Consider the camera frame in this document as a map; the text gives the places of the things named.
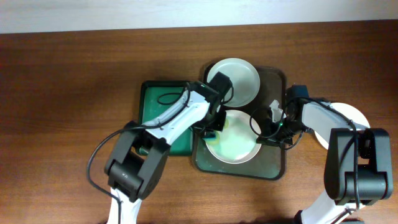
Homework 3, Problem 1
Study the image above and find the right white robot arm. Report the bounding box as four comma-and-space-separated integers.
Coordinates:
256, 85, 394, 223

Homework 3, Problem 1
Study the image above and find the grey-white plate with green stain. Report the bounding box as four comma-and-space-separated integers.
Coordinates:
205, 58, 261, 108

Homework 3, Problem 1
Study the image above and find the pinkish white plate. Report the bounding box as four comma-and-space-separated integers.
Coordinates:
205, 110, 261, 164

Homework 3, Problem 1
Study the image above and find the large dark serving tray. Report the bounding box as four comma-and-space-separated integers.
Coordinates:
192, 65, 286, 180

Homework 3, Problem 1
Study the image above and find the green yellow scrubbing sponge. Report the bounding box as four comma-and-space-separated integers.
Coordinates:
203, 119, 229, 145

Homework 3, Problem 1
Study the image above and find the small green tray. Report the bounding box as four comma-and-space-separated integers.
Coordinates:
138, 80, 194, 156

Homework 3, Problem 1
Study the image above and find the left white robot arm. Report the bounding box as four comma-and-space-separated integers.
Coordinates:
104, 72, 233, 223

